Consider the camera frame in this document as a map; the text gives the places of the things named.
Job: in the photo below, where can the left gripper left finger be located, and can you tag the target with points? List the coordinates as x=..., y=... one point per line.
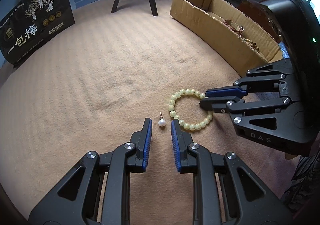
x=138, y=161

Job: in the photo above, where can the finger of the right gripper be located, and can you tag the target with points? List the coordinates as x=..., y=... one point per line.
x=217, y=106
x=226, y=91

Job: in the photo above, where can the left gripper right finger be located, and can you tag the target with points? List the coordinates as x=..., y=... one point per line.
x=185, y=163

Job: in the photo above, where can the pearl earring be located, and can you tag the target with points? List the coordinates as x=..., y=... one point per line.
x=162, y=123

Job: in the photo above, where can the brown wooden bead mala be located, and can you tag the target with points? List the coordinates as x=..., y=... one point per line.
x=252, y=44

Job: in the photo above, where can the red leather strap watch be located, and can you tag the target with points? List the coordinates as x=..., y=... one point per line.
x=236, y=28

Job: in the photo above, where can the cardboard box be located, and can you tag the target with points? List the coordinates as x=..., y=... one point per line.
x=242, y=42

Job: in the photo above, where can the black gift box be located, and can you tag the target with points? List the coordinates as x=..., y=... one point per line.
x=30, y=25

